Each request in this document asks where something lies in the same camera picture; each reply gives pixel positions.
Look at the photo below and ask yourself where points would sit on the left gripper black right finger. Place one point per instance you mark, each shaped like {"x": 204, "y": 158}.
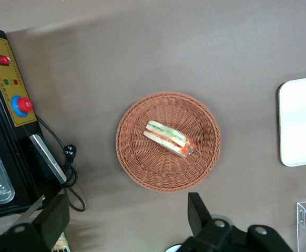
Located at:
{"x": 201, "y": 218}

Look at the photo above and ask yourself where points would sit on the triangle sandwich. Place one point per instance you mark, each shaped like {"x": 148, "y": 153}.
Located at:
{"x": 166, "y": 136}

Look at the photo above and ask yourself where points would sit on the rice cracker snack packet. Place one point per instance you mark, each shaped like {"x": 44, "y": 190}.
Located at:
{"x": 59, "y": 244}

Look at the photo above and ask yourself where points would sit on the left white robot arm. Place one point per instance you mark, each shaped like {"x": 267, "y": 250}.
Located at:
{"x": 174, "y": 248}

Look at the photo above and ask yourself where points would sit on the black sealing machine yellow panel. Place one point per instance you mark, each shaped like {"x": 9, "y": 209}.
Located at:
{"x": 0, "y": 131}

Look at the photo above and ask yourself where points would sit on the beige plastic tray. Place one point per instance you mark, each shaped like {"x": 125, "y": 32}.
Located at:
{"x": 300, "y": 118}

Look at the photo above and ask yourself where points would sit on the brown round wicker basket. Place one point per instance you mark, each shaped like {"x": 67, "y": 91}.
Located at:
{"x": 168, "y": 173}

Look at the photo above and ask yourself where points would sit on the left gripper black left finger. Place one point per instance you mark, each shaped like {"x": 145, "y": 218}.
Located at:
{"x": 48, "y": 223}

